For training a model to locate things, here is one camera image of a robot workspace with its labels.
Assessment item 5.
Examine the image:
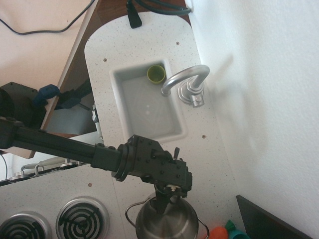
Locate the left black stove burner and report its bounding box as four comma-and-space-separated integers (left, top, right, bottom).
0, 211, 52, 239

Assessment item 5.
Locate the green plastic cup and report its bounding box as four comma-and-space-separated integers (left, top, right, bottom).
147, 65, 166, 85

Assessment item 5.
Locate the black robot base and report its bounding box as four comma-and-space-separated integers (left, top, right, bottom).
0, 82, 46, 129

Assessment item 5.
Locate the white toy sink basin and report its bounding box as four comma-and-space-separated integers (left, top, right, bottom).
110, 58, 187, 143

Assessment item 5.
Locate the black strap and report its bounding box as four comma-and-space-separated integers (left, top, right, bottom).
126, 0, 143, 29

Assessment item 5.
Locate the dark wooden board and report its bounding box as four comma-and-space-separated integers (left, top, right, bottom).
236, 195, 310, 239

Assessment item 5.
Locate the stainless steel pot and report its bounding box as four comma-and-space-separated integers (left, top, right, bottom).
125, 193, 210, 239

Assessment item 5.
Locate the black stove burner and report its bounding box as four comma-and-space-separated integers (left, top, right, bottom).
55, 196, 110, 239
0, 211, 52, 239

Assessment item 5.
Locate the orange toy carrot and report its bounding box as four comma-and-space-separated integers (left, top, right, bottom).
208, 227, 228, 239

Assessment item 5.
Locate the black cable on floor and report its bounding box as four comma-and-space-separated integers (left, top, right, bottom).
0, 0, 96, 36

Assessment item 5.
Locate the grey oven handle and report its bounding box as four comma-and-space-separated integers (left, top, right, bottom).
34, 158, 80, 175

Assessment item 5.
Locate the right black stove burner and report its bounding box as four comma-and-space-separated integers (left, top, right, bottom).
55, 196, 110, 239

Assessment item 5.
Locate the teal plastic toy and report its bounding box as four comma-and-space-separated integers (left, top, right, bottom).
225, 220, 250, 239

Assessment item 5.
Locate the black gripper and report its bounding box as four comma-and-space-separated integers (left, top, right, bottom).
153, 172, 193, 214

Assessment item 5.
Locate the silver toy faucet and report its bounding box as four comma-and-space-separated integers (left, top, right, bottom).
161, 65, 210, 108

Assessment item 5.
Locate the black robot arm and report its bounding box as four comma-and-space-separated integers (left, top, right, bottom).
0, 117, 192, 214

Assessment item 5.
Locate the blue clamp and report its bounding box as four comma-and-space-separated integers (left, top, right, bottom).
32, 84, 86, 110

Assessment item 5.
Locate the dark green coiled cable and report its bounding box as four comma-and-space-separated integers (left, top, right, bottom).
136, 0, 192, 16

